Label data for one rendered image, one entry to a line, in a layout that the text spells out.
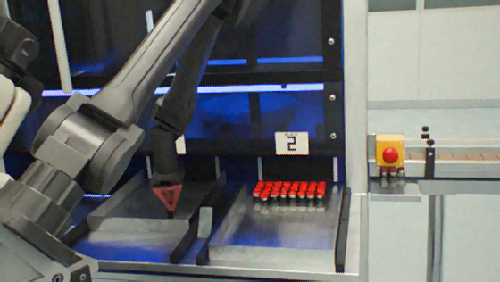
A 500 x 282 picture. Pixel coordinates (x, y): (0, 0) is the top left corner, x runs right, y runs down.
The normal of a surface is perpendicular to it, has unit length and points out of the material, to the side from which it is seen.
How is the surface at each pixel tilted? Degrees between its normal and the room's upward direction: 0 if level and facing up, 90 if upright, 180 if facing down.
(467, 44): 90
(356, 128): 90
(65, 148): 54
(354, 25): 90
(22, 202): 49
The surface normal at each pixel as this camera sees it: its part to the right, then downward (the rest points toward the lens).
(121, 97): 0.22, -0.36
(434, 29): -0.21, 0.29
